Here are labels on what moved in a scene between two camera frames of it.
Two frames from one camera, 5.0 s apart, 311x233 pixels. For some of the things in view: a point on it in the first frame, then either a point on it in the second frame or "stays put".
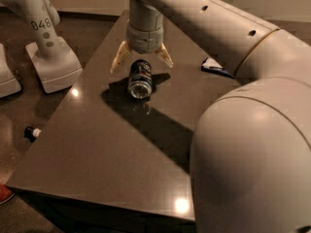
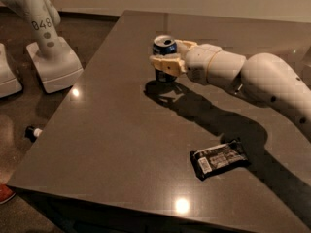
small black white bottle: (31, 133) stays put
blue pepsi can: (140, 84) to (164, 45)
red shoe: (6, 194) stays put
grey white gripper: (145, 39) to (198, 63)
